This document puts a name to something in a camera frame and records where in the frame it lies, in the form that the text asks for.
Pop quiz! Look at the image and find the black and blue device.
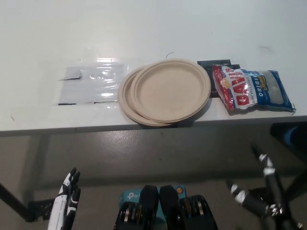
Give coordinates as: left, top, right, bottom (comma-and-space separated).
270, 122, 307, 154

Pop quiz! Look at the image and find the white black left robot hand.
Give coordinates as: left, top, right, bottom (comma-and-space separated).
47, 167, 82, 230

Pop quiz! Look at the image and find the teal router box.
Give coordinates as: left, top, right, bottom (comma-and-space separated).
119, 184, 187, 230

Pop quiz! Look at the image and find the red blue sunflower seed bag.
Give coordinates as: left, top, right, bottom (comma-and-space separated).
212, 64, 296, 113

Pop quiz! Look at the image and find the clear plastic sheet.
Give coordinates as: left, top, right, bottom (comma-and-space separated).
51, 57, 129, 106

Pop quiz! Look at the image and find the black tape patch on table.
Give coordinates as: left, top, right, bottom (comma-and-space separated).
197, 59, 240, 99

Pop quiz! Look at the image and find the beige paper plate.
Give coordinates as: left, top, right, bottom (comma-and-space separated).
118, 66, 178, 127
133, 58, 212, 121

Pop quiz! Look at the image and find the black table leg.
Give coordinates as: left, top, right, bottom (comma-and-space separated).
283, 167, 307, 204
0, 182, 34, 222

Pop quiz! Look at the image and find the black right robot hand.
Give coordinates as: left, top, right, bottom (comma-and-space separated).
226, 142, 304, 230

